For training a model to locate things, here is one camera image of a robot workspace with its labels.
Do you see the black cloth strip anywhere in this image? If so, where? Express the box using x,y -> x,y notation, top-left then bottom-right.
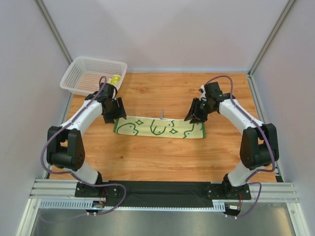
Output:
119,181 -> 213,208

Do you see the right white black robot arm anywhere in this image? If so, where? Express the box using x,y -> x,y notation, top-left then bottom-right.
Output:
185,98 -> 279,196

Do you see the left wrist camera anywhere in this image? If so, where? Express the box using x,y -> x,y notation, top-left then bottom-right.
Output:
101,83 -> 118,99

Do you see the aluminium frame post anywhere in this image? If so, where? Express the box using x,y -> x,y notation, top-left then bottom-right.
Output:
34,0 -> 73,64
248,0 -> 297,77

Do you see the purple cable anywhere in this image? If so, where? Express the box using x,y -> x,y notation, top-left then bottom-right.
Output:
200,75 -> 276,220
39,76 -> 127,223

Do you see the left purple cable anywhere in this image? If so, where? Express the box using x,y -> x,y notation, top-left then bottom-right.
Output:
39,76 -> 127,223

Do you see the right aluminium frame post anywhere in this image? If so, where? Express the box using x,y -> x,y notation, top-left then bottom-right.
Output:
248,0 -> 297,77

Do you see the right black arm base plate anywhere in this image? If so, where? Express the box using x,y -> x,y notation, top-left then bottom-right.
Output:
206,183 -> 252,200

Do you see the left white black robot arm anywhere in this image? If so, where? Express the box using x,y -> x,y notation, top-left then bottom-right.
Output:
42,95 -> 126,187

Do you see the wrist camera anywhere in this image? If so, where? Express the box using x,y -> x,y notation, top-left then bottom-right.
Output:
101,83 -> 118,99
204,82 -> 223,98

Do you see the grey slotted cable duct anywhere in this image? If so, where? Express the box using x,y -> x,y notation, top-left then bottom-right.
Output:
39,199 -> 225,212

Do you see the left aluminium frame post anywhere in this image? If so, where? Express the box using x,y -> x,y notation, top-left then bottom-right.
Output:
34,0 -> 73,64

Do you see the dark green patterned towel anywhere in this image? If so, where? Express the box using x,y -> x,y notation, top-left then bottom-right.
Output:
113,116 -> 206,139

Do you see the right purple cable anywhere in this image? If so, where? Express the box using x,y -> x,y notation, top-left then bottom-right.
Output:
200,75 -> 276,220

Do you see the aluminium front rail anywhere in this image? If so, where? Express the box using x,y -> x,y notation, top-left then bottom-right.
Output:
30,179 -> 299,203

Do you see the yellow-green crocodile towel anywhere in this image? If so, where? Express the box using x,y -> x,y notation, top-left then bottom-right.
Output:
108,75 -> 121,86

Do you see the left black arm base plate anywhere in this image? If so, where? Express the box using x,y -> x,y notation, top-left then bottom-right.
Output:
74,182 -> 125,198

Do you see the white plastic mesh basket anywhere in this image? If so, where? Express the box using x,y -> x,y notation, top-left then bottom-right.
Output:
60,56 -> 127,96

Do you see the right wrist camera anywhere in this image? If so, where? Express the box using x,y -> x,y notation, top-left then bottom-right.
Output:
204,82 -> 223,98

